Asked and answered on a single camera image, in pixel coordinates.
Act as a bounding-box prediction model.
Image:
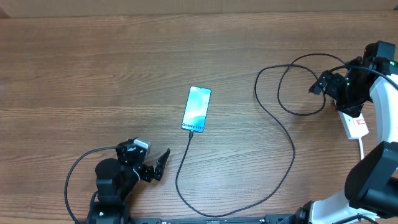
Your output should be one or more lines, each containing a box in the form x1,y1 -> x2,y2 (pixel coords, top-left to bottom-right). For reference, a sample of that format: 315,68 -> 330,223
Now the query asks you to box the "black USB charging cable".
175,52 -> 349,218

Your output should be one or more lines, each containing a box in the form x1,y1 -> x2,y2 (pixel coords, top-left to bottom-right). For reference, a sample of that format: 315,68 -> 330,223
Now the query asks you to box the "Samsung Galaxy smartphone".
181,86 -> 212,133

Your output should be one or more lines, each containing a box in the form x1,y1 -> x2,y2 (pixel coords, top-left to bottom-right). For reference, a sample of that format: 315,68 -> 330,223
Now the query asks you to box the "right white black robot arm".
282,40 -> 397,224

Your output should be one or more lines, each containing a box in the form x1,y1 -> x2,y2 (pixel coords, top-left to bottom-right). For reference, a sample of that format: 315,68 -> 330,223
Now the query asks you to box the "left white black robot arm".
64,138 -> 170,223

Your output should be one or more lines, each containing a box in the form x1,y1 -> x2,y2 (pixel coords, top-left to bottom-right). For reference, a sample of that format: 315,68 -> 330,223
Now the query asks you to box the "white power strip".
338,111 -> 369,140

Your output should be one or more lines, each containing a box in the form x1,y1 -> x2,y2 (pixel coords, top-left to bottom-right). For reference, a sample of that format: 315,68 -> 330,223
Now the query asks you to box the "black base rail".
74,213 -> 312,224

